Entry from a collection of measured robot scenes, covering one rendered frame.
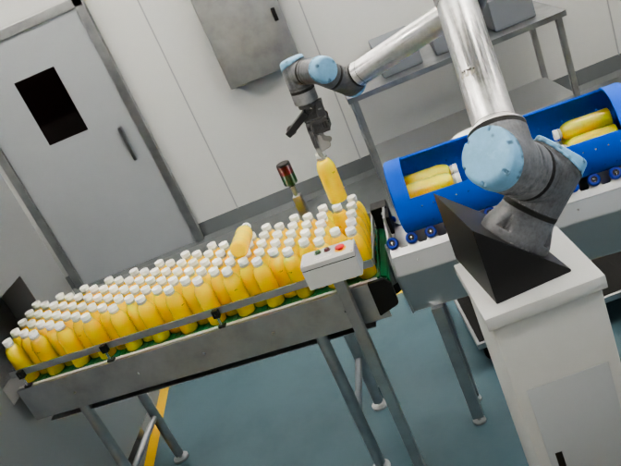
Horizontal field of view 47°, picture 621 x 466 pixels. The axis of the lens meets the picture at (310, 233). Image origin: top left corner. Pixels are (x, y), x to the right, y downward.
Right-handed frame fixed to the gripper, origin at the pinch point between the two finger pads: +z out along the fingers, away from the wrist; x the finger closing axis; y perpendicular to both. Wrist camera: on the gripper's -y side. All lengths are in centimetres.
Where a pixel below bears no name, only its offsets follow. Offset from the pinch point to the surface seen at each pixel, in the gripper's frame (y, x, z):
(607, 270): 99, 58, 119
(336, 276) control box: -4.4, -31.9, 34.1
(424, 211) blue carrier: 30.2, -11.5, 29.0
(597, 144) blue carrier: 92, -11, 24
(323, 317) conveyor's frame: -18, -21, 55
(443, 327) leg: 22, -7, 83
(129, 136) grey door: -200, 296, 32
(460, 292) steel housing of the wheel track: 33, -5, 70
